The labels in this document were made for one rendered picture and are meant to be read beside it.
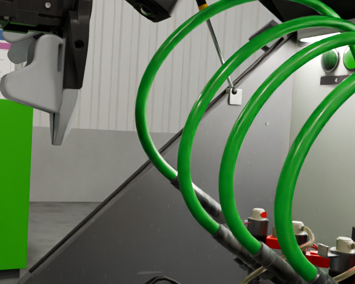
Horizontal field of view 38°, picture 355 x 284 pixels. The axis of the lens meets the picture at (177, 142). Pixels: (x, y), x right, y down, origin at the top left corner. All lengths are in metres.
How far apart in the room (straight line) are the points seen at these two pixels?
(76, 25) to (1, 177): 3.41
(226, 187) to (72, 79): 0.17
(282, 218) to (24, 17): 0.25
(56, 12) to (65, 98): 0.07
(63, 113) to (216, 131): 0.60
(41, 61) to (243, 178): 0.68
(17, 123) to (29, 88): 3.35
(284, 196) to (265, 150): 0.67
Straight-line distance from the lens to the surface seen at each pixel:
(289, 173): 0.40
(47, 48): 0.43
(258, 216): 0.69
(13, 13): 0.42
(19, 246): 3.92
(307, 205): 1.06
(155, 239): 0.98
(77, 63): 0.42
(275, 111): 1.08
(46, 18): 0.43
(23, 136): 3.79
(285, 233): 0.41
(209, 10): 0.64
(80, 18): 0.42
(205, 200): 0.64
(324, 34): 1.00
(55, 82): 0.43
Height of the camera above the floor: 1.26
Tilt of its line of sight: 3 degrees down
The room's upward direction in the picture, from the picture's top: 3 degrees clockwise
